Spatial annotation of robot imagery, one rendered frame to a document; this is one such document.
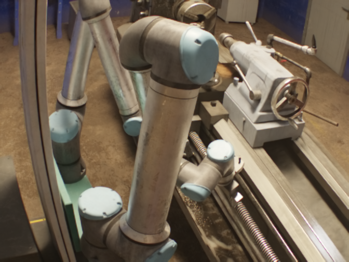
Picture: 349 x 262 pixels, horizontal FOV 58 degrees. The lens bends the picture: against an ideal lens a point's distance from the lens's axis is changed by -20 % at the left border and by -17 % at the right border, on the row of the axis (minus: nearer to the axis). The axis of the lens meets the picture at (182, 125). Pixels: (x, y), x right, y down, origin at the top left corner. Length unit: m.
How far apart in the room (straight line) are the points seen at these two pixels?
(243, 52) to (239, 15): 4.40
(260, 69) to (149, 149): 0.96
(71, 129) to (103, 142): 1.56
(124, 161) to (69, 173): 1.30
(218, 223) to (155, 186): 1.04
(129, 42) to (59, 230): 0.75
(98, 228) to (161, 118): 0.46
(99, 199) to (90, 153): 1.77
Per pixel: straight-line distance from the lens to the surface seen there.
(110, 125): 3.22
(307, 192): 1.76
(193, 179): 1.23
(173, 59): 0.78
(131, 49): 0.86
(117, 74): 1.38
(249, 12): 6.32
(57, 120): 1.51
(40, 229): 1.96
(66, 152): 1.51
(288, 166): 1.87
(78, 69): 1.52
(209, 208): 1.99
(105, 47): 1.33
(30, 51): 0.90
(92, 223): 1.14
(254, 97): 1.67
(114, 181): 2.67
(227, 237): 1.87
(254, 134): 1.69
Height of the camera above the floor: 1.82
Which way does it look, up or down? 34 degrees down
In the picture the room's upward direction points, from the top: 8 degrees clockwise
